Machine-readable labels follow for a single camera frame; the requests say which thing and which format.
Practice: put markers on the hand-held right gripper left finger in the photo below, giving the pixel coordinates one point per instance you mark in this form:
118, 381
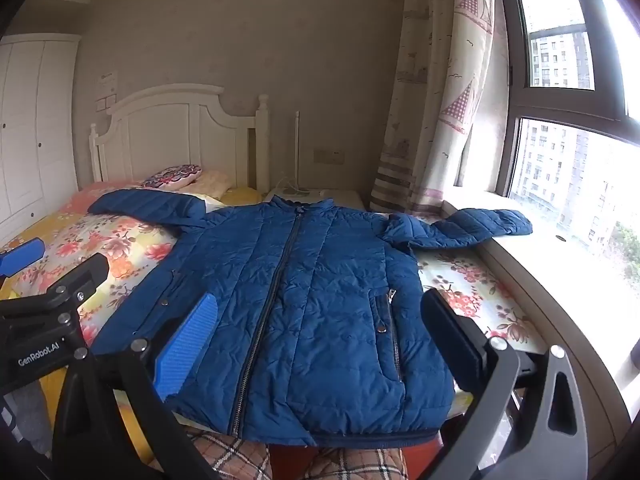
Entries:
185, 347

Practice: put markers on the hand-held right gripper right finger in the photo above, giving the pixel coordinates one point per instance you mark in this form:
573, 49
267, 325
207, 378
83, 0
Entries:
450, 342

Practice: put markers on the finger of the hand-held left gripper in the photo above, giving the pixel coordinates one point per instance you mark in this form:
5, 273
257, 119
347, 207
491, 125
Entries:
85, 272
20, 256

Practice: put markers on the blue puffer jacket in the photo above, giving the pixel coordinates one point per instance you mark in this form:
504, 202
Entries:
310, 310

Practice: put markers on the floral bed blanket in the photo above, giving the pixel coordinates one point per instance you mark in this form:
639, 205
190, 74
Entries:
100, 240

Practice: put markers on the person's dark jacket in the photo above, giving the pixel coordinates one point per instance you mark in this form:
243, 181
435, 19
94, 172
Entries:
25, 420

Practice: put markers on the pink pillow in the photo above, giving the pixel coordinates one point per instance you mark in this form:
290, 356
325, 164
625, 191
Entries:
100, 193

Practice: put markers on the white wardrobe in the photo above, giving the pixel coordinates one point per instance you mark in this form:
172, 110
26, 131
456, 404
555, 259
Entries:
30, 135

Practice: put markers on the purple patterned cushion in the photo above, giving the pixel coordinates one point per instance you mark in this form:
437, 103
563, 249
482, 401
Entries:
172, 176

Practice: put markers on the white window sill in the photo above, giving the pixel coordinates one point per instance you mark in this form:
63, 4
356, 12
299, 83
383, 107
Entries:
575, 280

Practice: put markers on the cream pillow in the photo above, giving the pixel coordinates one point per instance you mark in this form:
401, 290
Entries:
212, 183

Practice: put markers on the white wooden headboard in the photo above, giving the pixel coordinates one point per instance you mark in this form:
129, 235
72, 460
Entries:
165, 135

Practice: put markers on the white nightstand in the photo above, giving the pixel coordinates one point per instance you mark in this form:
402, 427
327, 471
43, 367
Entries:
335, 198

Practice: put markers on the slim white desk lamp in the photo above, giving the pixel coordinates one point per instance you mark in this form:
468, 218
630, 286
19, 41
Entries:
297, 150

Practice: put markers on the dark framed window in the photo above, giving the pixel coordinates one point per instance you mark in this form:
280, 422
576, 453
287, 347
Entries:
515, 105

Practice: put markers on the sailboat print curtain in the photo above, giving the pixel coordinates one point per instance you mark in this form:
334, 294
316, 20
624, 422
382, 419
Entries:
430, 85

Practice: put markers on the wall switch panel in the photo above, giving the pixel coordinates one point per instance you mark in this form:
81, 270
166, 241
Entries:
105, 103

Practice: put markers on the white wall paper note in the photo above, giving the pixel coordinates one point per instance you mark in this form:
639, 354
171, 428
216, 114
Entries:
107, 82

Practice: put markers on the beige wall socket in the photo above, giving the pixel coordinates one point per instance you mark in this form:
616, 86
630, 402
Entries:
329, 155

